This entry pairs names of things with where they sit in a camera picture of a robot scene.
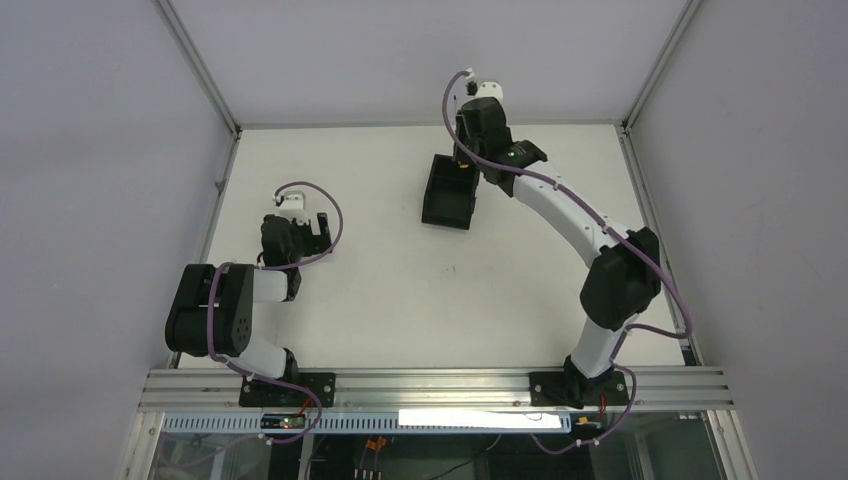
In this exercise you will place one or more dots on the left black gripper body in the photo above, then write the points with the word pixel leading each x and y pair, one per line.
pixel 312 235

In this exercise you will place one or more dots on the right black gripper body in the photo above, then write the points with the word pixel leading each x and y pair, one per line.
pixel 468 145

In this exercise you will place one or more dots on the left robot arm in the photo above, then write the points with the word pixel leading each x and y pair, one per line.
pixel 212 311

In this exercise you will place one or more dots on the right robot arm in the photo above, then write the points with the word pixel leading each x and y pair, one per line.
pixel 621 281

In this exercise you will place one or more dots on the black plastic bin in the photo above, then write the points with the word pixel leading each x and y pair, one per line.
pixel 446 204

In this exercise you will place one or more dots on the small green circuit board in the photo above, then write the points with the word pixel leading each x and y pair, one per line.
pixel 283 422

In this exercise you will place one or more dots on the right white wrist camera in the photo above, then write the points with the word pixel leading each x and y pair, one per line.
pixel 478 88

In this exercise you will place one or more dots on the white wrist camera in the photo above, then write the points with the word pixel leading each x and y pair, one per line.
pixel 478 88
pixel 291 205

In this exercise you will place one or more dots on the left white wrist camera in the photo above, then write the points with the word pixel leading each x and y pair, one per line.
pixel 291 205

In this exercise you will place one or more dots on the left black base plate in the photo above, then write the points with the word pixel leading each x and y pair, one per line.
pixel 260 394

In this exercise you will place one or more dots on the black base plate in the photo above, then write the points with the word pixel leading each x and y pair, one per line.
pixel 260 394
pixel 557 388

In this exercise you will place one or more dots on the aluminium frame rail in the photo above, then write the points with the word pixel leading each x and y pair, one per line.
pixel 652 389

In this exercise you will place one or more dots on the grey slotted cable duct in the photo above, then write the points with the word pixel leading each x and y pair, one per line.
pixel 405 421

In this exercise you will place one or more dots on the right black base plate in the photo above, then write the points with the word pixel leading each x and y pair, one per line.
pixel 557 388

